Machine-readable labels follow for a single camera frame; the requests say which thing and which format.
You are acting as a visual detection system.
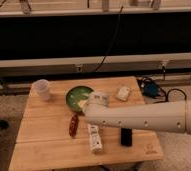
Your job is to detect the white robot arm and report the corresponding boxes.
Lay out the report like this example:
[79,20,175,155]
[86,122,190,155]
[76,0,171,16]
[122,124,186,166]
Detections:
[82,91,191,135]

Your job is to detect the black object at left edge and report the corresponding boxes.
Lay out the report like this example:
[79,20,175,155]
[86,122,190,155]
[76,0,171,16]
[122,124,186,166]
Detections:
[0,120,9,129]

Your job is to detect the black hanging cable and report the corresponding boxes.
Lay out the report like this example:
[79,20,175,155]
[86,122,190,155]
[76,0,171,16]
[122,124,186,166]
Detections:
[90,5,124,74]

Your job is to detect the green ceramic bowl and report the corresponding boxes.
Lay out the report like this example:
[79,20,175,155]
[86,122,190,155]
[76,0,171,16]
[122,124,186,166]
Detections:
[65,86,93,112]

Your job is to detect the white plastic bottle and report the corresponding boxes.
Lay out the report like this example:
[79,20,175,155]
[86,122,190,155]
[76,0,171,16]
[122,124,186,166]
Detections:
[88,124,103,153]

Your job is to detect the white square sponge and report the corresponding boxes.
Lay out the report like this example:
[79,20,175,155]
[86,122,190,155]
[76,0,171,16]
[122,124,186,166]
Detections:
[116,86,131,101]

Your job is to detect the blue cable bundle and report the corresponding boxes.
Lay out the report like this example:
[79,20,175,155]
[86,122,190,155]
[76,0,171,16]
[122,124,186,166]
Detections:
[136,75,188,104]

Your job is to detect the black rectangular block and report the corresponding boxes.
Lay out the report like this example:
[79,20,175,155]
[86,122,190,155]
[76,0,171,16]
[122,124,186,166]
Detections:
[121,128,132,147]

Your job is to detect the wooden table top board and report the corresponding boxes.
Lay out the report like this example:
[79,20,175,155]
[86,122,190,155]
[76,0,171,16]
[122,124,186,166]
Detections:
[9,77,163,171]

